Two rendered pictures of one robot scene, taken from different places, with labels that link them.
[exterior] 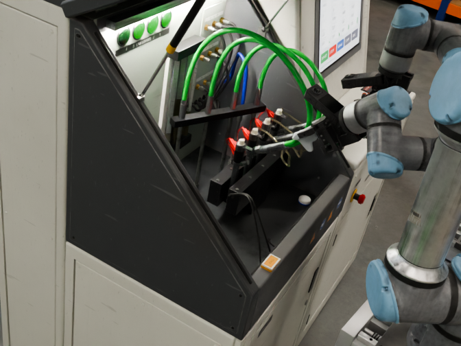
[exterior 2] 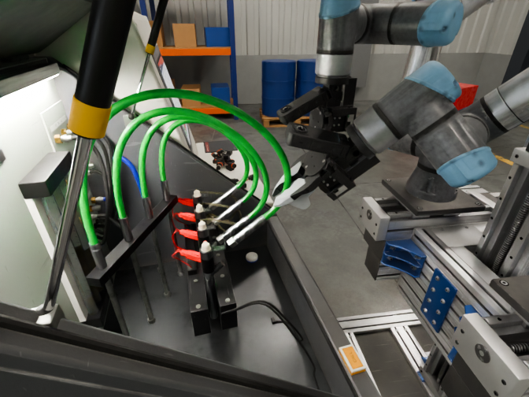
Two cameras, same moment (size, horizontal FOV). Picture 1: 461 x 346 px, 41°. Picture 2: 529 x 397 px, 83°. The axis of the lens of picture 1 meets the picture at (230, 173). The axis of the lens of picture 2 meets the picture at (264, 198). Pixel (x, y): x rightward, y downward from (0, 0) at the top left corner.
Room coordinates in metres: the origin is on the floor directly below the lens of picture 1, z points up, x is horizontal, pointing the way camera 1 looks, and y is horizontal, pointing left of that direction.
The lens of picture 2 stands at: (1.03, 0.20, 1.51)
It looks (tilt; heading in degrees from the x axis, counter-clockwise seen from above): 30 degrees down; 321
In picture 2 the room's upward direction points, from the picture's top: straight up
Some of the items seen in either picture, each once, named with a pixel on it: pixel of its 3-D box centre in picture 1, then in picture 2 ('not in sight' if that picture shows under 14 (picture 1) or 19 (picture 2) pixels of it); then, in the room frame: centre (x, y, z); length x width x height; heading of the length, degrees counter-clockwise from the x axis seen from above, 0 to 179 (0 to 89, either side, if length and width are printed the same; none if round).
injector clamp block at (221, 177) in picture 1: (248, 181); (208, 277); (1.60, -0.06, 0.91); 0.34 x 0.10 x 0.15; 156
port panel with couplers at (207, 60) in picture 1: (211, 53); (81, 172); (1.81, 0.13, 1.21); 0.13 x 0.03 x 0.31; 156
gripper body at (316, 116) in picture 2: (388, 90); (332, 104); (1.47, -0.35, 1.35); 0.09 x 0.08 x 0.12; 66
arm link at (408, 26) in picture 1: (407, 30); (338, 23); (1.47, -0.35, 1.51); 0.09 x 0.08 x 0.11; 93
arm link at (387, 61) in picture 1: (396, 60); (332, 65); (1.47, -0.35, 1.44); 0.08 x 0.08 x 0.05
